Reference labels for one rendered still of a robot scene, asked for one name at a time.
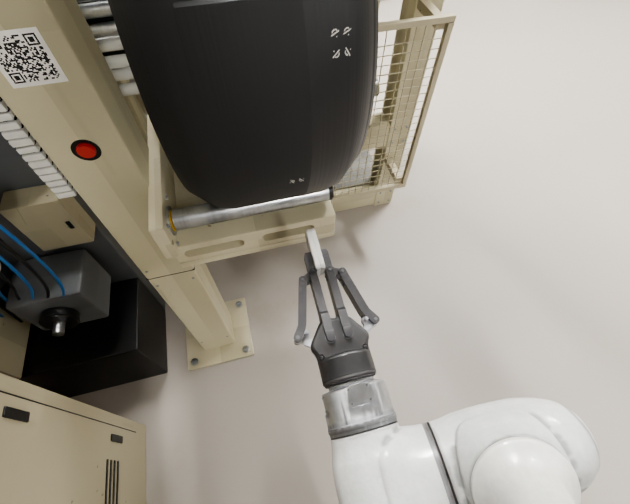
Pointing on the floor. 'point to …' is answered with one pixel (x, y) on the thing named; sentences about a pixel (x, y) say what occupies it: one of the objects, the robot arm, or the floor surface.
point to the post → (44, 117)
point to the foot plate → (242, 347)
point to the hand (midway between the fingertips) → (315, 252)
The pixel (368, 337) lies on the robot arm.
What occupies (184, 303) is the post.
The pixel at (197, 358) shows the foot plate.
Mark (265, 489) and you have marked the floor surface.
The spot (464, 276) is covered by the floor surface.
